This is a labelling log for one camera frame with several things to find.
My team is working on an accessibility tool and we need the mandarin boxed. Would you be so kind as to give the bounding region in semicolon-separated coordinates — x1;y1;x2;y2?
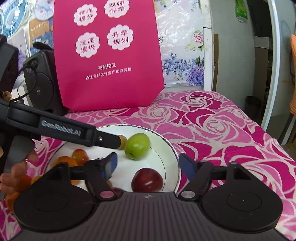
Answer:
4;192;20;214

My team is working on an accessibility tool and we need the black trash bin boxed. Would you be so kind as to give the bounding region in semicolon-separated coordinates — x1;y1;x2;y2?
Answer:
244;95;262;120

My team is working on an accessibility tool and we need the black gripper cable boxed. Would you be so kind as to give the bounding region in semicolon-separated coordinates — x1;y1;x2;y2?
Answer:
10;66;38;103

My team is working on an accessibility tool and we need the orange chair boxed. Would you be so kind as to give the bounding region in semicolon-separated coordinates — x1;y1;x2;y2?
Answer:
278;34;296;145

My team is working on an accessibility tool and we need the large orange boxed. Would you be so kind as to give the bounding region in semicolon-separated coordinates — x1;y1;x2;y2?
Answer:
53;156;80;186
16;175;32;193

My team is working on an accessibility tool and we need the white ceramic plate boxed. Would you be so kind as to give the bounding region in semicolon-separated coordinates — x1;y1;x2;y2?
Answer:
45;125;181;192

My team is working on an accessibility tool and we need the large orange front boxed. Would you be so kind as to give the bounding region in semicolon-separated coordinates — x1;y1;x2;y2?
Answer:
16;175;32;193

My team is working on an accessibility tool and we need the dark red plum front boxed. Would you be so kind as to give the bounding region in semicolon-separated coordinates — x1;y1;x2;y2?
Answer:
131;168;164;192

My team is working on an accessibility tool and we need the red yellow apple front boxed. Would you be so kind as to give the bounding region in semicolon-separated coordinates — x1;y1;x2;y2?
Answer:
71;149;89;166

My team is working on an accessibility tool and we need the bedding poster blue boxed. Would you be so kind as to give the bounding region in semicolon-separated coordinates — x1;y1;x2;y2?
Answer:
29;18;54;56

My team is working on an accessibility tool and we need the green apple front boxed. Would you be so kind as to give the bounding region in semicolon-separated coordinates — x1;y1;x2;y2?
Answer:
125;133;151;160

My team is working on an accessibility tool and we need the yellow orange small fruit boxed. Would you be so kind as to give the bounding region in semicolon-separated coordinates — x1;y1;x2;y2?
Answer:
31;176;41;185

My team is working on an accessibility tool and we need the dark red plum back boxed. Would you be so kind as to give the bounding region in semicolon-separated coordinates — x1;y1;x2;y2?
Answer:
112;187;125;198

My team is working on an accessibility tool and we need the dark red plum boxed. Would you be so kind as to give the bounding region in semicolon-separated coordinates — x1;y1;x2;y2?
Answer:
131;168;164;192
112;187;125;198

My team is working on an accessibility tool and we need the blue paper fan left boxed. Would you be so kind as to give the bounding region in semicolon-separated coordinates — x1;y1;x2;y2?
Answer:
1;0;28;39

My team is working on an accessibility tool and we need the white painted paper fan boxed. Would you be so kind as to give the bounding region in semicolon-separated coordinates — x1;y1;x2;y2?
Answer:
35;0;55;15

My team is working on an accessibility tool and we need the black speaker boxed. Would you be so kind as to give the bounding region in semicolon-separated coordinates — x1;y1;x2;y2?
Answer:
23;50;67;116

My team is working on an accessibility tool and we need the pink rose tablecloth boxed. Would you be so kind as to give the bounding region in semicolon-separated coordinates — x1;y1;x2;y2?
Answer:
0;90;296;241

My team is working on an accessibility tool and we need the pink tote bag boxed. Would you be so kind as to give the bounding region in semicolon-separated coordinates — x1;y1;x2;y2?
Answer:
53;1;164;111

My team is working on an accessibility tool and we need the black microphone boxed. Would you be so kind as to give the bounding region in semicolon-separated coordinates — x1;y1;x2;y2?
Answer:
33;42;53;51

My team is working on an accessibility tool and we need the person's left hand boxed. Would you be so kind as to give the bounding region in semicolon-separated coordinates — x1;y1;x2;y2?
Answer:
1;150;38;194

